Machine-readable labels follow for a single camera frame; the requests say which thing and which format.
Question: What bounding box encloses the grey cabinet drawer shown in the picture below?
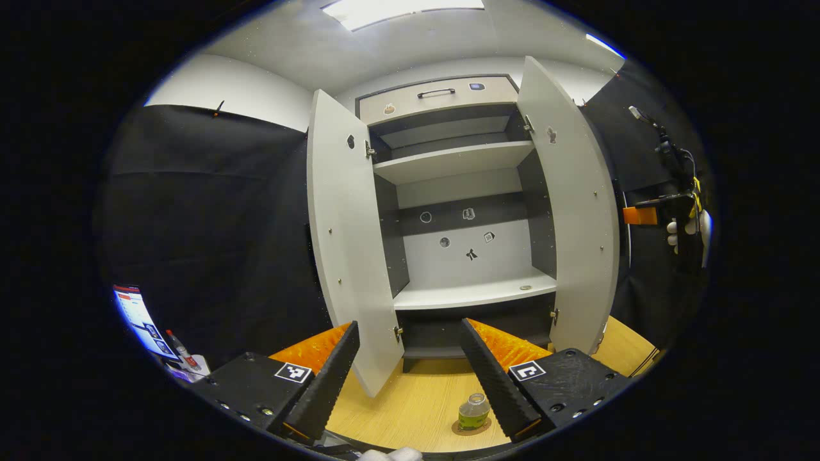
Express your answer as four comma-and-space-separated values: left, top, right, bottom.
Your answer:
357, 76, 520, 125

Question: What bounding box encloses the black cable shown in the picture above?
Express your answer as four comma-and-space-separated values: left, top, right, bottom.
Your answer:
630, 348, 662, 378

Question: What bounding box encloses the red black marker pen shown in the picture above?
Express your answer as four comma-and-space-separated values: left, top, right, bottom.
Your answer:
165, 330, 202, 373

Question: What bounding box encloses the black backdrop cloth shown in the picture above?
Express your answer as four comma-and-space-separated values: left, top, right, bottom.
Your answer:
95, 104, 334, 372
580, 61, 712, 350

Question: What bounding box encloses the ceiling light panel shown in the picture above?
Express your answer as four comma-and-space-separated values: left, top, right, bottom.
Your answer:
320, 0, 486, 31
586, 33, 627, 60

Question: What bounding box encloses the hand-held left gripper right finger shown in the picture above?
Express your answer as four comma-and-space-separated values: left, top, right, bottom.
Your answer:
458, 318, 641, 444

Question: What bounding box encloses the grey white cabinet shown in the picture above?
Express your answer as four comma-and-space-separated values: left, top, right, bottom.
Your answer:
356, 74, 558, 373

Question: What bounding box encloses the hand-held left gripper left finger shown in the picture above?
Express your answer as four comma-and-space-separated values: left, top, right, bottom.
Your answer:
183, 320, 361, 447

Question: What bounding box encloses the green label tea bottle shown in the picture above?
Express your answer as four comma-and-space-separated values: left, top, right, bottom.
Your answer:
457, 393, 491, 431

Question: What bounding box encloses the grey cabinet door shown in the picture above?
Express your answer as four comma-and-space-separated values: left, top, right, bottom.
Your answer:
516, 56, 621, 356
306, 88, 406, 399

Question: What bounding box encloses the round wooden coaster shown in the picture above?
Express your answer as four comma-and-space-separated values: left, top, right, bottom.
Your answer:
452, 416, 493, 437

